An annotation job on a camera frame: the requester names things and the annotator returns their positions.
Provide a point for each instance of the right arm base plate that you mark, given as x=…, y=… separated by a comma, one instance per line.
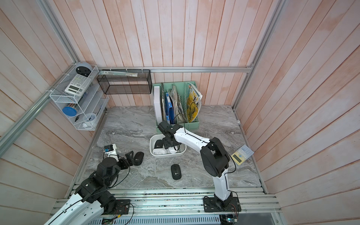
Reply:
x=214, y=204

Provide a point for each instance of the white computer mouse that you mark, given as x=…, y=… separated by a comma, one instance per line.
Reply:
x=163, y=151

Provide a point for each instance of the blue folder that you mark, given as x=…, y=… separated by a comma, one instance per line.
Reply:
x=169, y=109

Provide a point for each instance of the small black Lecoo mouse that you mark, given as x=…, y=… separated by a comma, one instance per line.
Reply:
x=138, y=158

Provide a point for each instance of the yellow comic magazine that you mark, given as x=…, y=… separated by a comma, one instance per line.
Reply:
x=194, y=102

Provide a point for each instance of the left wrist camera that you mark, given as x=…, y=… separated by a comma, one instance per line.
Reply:
x=110, y=152

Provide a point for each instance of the grey papers bundle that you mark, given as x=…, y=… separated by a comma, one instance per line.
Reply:
x=179, y=114

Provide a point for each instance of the white binder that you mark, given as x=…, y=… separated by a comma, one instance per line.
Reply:
x=157, y=104

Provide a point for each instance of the large black Lecoo mouse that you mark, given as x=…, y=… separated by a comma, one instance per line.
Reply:
x=176, y=172

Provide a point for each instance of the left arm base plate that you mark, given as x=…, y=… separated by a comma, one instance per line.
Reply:
x=117, y=207

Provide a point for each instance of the white plastic storage box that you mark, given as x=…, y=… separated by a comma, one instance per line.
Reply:
x=154, y=138

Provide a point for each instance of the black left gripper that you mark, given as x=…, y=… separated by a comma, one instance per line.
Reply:
x=130, y=160

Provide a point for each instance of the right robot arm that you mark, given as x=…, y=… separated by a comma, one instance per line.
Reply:
x=215, y=158

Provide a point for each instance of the white wire wall shelf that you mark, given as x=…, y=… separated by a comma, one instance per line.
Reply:
x=92, y=101

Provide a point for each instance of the white desk calculator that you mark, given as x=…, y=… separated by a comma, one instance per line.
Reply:
x=78, y=85

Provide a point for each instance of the small yellow calculator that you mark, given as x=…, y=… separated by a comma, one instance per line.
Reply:
x=242, y=154

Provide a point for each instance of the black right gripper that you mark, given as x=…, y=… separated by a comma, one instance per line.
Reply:
x=166, y=145

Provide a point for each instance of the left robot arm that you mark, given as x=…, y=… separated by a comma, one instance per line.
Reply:
x=93, y=198

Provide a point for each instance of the round black white speaker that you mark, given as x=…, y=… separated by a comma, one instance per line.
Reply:
x=83, y=68

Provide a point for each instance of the black wire mesh basket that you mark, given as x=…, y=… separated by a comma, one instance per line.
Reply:
x=126, y=81

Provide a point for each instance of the blue round lid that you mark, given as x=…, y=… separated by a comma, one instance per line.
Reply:
x=70, y=111

